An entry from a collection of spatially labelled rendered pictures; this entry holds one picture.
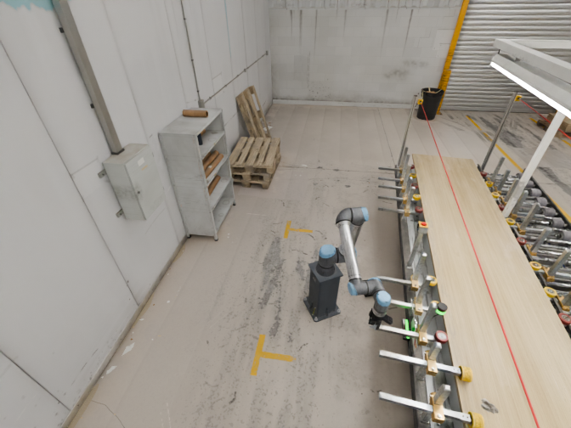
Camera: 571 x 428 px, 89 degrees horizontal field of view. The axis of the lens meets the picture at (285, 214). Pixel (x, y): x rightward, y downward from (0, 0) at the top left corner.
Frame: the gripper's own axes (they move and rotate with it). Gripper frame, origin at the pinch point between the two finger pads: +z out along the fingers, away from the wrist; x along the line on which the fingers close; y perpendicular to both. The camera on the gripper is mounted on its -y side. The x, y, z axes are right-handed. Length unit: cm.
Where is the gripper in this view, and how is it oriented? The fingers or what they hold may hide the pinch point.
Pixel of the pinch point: (375, 329)
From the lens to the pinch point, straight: 235.5
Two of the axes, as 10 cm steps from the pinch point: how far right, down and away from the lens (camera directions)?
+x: -2.6, 5.9, -7.7
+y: -9.7, -1.7, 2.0
